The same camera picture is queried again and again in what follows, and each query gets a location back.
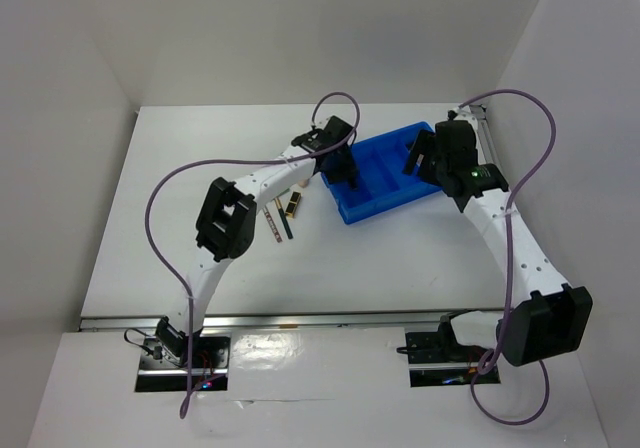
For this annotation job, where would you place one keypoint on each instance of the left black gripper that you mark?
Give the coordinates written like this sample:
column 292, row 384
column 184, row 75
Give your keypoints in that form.
column 348, row 167

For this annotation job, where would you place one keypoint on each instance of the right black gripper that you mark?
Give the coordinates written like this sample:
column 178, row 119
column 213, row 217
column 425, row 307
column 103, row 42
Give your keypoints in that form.
column 422, row 143

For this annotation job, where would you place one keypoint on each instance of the black gold lipstick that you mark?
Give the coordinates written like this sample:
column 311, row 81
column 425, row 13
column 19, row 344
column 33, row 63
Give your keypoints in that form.
column 293, row 204

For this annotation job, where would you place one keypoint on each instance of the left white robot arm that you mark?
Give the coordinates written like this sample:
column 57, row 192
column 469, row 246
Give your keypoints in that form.
column 225, row 225

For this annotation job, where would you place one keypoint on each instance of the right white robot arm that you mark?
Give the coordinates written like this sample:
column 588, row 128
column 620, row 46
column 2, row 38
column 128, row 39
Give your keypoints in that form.
column 544, row 315

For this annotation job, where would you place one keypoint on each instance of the blue plastic divided bin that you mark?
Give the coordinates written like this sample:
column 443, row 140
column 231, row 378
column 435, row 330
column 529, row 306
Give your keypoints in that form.
column 381, row 184

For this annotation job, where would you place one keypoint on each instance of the green gold mascara pen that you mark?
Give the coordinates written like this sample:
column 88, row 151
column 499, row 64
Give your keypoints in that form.
column 283, row 218

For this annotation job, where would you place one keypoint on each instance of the red lip gloss tube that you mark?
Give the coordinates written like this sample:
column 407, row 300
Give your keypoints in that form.
column 272, row 225

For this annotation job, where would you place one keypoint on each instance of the aluminium front rail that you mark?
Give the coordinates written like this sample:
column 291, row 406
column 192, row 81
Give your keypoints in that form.
column 277, row 321

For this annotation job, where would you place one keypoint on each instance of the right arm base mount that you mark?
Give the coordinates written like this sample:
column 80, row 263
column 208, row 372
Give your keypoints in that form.
column 432, row 363

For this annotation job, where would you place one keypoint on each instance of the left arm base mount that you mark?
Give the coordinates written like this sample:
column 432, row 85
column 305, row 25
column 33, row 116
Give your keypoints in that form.
column 160, row 372

